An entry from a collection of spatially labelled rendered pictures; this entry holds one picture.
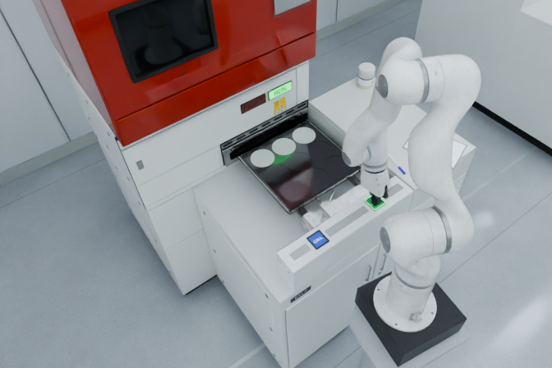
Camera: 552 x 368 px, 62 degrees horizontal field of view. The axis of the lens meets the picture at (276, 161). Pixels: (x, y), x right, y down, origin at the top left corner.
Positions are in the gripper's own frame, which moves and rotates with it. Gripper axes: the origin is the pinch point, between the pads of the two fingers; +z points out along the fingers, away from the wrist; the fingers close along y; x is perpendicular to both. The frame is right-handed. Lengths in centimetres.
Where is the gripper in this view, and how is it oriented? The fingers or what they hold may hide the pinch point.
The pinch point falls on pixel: (376, 199)
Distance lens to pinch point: 165.3
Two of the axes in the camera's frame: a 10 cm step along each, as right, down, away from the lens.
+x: 8.2, -4.5, 3.6
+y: 5.6, 4.4, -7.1
